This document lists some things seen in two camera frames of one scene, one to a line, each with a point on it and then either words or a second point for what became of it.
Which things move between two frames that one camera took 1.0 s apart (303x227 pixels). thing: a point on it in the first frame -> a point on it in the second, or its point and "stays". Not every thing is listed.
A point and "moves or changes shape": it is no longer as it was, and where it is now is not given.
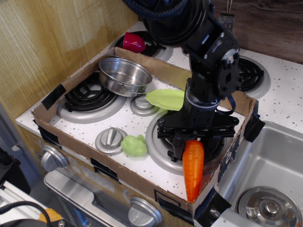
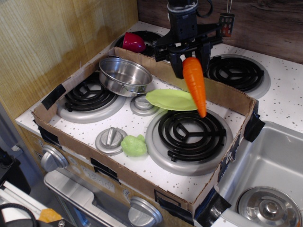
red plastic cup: [133, 42] stays
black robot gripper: [195, 122] -> [184, 35]
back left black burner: [154, 48] stays
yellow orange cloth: [53, 216] stays
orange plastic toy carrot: [193, 159] moves or changes shape
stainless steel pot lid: [269, 206] stays
